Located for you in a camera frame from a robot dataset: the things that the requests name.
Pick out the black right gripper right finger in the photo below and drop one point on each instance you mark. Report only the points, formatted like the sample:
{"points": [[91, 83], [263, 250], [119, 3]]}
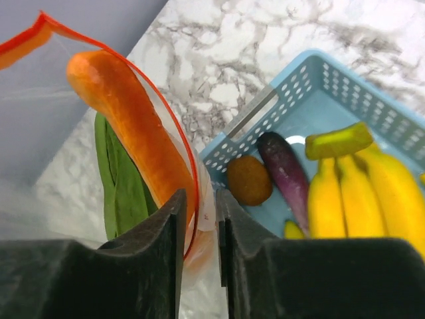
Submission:
{"points": [[269, 277]]}

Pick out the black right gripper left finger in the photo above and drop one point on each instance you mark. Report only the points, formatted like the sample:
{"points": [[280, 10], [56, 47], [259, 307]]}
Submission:
{"points": [[135, 275]]}

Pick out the green leaf vegetable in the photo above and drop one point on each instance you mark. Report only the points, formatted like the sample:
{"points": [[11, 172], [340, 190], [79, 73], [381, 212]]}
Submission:
{"points": [[127, 199]]}

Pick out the dark purple eggplant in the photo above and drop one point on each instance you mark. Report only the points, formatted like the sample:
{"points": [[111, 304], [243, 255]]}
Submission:
{"points": [[287, 173]]}

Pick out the clear zip bag orange zipper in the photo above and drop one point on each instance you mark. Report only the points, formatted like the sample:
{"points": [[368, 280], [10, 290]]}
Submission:
{"points": [[69, 170]]}

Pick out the orange papaya slice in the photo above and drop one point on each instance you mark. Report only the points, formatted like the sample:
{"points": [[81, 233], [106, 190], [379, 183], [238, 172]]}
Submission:
{"points": [[115, 88]]}

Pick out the brown kiwi fruit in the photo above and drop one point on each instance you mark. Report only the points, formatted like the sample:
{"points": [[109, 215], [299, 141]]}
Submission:
{"points": [[248, 181]]}

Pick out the yellow banana bunch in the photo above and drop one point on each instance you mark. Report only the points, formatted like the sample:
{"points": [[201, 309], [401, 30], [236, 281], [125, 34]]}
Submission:
{"points": [[358, 191]]}

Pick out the light blue plastic basket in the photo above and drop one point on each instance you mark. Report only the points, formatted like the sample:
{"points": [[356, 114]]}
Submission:
{"points": [[312, 95]]}

